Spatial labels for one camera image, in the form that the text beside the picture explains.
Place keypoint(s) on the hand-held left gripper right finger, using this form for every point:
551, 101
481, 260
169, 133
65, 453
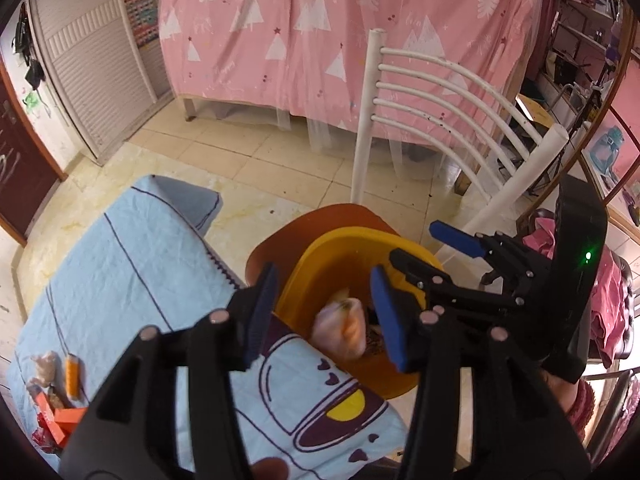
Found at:
390, 322

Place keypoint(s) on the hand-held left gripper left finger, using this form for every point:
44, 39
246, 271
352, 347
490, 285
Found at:
260, 312

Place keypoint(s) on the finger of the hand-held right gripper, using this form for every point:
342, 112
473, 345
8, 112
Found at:
417, 267
455, 237

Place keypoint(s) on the clear plastic bag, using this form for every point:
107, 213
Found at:
340, 330

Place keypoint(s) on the yellow plastic basin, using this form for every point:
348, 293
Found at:
325, 270

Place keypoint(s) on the orange tube with white cap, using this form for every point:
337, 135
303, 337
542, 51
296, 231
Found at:
72, 375

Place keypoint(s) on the orange cardboard box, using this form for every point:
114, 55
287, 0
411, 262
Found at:
62, 417

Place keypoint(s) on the person's right forearm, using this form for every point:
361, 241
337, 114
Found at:
582, 405

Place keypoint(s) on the person's left hand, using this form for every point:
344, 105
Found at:
270, 469

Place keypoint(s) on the pink crumpled cloth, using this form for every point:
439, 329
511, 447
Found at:
610, 300

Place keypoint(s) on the light blue printed tablecloth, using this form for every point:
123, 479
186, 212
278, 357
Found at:
150, 270

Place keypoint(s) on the white chair with brown seat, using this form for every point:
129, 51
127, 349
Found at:
367, 110

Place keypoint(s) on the crumpled clear plastic wrapper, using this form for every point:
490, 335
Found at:
45, 367

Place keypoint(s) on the cluttered metal shelf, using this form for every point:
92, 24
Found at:
575, 35

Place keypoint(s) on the red snack wrapper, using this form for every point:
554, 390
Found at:
42, 437

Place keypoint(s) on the pink tree print bedsheet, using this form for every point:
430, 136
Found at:
310, 25

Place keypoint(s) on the dark brown door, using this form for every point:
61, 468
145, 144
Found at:
22, 170

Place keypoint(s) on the white ribbed wardrobe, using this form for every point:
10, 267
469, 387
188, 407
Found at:
95, 60

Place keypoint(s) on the colourful wall chart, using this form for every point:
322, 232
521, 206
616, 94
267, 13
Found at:
141, 10

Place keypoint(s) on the black items hanging on wall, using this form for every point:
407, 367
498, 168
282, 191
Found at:
32, 70

